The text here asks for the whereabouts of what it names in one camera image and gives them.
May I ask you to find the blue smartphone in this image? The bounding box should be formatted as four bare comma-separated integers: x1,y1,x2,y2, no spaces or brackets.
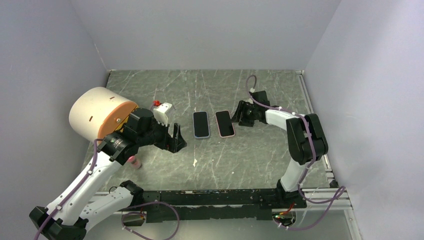
193,111,210,138

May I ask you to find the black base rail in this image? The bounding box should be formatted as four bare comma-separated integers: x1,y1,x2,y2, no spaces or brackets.
124,188,307,223

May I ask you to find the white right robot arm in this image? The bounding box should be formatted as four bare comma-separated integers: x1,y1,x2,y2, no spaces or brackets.
231,90,328,208

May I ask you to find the pink capped small bottle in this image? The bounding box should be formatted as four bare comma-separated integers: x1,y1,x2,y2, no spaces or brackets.
127,155,142,169

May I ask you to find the pink phone case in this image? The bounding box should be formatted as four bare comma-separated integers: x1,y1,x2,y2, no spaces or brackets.
214,110,236,139

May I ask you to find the aluminium frame rail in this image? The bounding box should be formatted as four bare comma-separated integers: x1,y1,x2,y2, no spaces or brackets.
303,187,353,211

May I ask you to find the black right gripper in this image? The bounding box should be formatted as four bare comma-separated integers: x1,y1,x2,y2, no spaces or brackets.
230,100,258,127

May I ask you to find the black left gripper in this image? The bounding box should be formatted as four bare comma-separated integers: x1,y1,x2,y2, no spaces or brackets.
137,114,187,153

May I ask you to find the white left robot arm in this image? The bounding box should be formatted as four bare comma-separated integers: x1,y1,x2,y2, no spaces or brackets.
29,102,187,240

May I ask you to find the beige and orange cylinder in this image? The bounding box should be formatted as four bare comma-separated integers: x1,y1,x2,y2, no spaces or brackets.
68,87,139,142

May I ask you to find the lavender phone case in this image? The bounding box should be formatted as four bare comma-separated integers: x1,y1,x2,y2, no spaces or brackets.
192,110,211,140

